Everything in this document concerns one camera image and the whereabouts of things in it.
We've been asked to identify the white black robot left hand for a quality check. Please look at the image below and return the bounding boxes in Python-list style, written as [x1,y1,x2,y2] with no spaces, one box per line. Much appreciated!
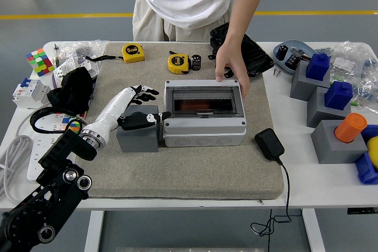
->
[84,84,172,141]

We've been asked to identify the person's left hand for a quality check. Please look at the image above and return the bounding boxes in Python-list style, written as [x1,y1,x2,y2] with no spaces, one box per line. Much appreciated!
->
[214,41,252,99]

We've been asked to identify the smoky transparent box lid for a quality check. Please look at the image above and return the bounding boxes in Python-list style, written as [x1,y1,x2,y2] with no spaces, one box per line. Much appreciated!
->
[172,88,237,116]

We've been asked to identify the grey electrical enclosure box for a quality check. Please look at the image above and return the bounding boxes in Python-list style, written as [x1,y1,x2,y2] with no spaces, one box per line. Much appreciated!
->
[163,80,247,148]

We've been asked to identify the small black capacitor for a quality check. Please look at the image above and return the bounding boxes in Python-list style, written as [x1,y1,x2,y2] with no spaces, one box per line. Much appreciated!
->
[276,44,289,60]
[285,53,301,69]
[191,54,203,71]

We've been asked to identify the grey block with round hole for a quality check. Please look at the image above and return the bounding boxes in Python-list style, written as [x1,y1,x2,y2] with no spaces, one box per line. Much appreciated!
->
[116,104,162,153]

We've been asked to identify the black cloth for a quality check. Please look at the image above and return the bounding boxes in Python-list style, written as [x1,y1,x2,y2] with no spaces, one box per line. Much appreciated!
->
[47,67,95,117]

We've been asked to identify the yellow tape measure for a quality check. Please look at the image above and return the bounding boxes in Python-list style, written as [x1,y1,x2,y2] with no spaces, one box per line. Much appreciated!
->
[122,43,146,64]
[167,53,192,74]

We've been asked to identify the blue shallow dish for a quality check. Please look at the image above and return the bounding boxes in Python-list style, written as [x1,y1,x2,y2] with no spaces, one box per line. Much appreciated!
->
[272,39,315,76]

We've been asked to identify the clear plastic bag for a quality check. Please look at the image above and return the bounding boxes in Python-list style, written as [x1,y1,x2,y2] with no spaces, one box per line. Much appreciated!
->
[56,39,110,70]

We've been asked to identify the small silver red tool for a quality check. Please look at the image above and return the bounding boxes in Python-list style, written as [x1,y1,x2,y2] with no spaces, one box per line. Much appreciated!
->
[291,47,311,61]

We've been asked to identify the grey block holder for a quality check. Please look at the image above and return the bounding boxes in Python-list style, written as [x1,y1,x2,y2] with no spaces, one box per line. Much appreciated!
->
[289,61,331,102]
[310,119,369,165]
[306,86,352,129]

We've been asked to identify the blue plastic block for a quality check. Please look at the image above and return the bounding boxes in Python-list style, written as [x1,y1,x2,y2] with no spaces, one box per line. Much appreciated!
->
[324,80,354,110]
[305,53,331,81]

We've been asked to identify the white circuit breaker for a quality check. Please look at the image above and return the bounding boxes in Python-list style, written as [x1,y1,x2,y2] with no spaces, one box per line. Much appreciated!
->
[11,77,51,110]

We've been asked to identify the multicoloured puzzle cube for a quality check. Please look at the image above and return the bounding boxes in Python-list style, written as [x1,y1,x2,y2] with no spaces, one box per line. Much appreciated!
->
[25,48,56,77]

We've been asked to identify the white power strip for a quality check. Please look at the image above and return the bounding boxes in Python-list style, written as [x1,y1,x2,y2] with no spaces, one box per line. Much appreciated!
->
[27,113,86,181]

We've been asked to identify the grey-brown mat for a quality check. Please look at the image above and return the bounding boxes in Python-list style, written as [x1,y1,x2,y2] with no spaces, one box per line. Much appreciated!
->
[72,41,285,200]

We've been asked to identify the clear bags of small parts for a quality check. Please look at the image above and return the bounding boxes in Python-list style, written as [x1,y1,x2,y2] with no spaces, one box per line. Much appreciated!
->
[314,41,378,108]

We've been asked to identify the white table leg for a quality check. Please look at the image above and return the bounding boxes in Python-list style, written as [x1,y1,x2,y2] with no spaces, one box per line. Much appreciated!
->
[301,209,326,252]
[84,210,105,252]

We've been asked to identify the yellow rounded object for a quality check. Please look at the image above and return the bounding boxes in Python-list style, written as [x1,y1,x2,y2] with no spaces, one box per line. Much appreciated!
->
[366,136,378,172]

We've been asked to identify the blue plastic bin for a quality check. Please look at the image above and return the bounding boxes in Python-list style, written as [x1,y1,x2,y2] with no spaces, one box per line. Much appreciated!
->
[353,124,378,186]

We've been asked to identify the black table control panel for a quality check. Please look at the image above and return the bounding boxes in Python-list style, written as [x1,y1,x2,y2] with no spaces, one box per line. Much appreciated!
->
[347,207,378,215]

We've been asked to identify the black lanyard strap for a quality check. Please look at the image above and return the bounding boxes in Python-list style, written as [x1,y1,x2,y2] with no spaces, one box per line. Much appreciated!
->
[84,54,125,63]

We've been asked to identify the black power adapter with cord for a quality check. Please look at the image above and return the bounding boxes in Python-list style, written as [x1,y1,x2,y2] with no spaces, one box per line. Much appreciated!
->
[250,127,294,237]

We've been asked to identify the white coiled cable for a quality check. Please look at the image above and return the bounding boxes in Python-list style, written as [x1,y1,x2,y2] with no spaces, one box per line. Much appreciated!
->
[0,107,41,202]

